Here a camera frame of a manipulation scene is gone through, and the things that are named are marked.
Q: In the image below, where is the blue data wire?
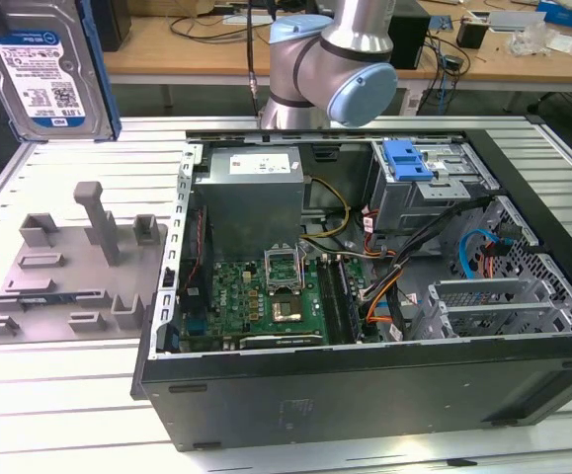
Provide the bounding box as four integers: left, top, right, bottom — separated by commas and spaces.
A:
460, 227, 494, 280

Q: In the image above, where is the multicoloured power wire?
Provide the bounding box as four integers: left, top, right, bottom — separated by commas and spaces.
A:
480, 221, 514, 280

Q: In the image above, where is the hard disk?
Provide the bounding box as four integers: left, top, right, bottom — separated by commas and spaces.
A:
0, 0, 122, 144

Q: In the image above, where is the metal disk bay cage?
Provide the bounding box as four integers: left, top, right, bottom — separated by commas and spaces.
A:
426, 195, 572, 340

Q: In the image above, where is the metal socket cover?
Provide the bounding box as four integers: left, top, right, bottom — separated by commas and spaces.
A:
263, 244, 306, 293

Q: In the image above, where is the grey power supply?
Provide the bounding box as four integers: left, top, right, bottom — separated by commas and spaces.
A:
194, 146, 306, 251

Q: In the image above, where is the CPU socket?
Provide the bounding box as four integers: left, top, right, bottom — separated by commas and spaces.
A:
271, 294, 302, 325

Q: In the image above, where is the green motherboard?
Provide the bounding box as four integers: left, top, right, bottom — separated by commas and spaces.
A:
179, 256, 366, 353

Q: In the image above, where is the black case fan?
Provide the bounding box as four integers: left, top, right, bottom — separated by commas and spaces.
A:
181, 205, 215, 297

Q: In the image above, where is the black graphics card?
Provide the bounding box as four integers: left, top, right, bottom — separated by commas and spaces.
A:
223, 331, 324, 352

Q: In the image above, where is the grey optical drive cage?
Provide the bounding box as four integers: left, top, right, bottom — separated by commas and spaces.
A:
368, 140, 502, 238

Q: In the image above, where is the blue drive bay latch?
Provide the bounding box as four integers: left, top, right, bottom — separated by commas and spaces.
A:
382, 140, 438, 182

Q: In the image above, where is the black PC case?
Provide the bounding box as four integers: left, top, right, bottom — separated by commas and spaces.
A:
130, 127, 572, 453

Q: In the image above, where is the wooden desk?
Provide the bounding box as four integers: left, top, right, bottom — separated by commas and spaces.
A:
87, 0, 572, 95

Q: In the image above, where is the grey parts rack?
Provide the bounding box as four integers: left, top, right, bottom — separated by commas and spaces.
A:
0, 181, 169, 347

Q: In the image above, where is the green RAM stick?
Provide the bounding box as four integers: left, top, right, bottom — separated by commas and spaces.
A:
18, 294, 77, 304

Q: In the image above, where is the black computer tower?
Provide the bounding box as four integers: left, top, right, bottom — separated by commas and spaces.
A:
90, 0, 132, 53

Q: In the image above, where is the small black box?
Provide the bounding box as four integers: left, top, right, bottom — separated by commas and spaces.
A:
455, 17, 490, 49

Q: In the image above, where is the clear plastic bag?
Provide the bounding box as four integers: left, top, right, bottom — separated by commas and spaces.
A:
507, 22, 549, 56

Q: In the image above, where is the blue cardboard box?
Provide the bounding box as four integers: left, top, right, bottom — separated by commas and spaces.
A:
535, 0, 572, 32

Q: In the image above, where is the yellow wire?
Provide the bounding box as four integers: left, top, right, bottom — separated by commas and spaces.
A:
300, 176, 352, 242

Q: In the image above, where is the orange wire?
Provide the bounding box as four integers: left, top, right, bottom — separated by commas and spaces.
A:
364, 276, 400, 325

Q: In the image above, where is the black cable bundle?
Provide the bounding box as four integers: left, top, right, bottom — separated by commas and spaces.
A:
359, 195, 502, 342

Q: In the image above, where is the black hanging cable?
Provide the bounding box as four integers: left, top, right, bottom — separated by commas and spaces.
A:
243, 0, 262, 122

